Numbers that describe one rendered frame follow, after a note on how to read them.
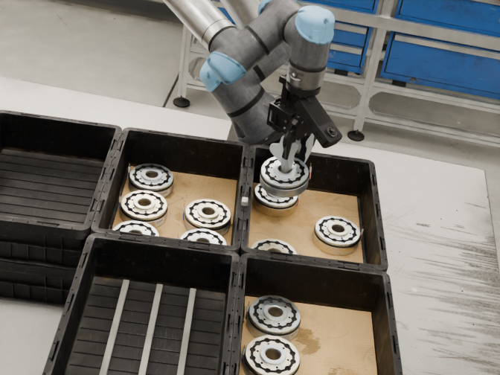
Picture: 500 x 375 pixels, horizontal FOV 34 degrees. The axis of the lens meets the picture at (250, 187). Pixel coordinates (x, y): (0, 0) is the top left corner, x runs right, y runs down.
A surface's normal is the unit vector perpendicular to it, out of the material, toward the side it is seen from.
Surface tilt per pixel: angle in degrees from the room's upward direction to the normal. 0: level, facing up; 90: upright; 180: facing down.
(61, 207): 0
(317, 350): 0
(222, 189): 0
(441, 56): 90
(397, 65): 90
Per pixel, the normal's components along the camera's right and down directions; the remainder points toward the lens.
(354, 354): 0.13, -0.80
